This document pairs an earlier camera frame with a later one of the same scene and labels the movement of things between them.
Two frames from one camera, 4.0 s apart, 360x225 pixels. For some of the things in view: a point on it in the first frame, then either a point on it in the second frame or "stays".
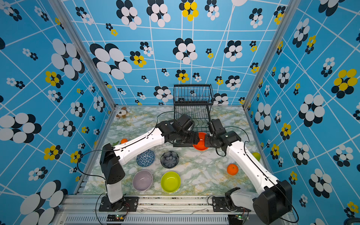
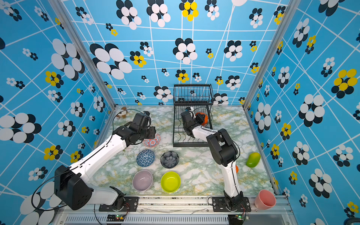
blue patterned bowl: x=146 y=158 stays
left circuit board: x=111 y=217 stays
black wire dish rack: x=195 y=100 stays
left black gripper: x=194 y=138 to x=153 y=131
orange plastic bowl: x=200 y=146 to x=204 y=116
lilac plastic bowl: x=142 y=180 stays
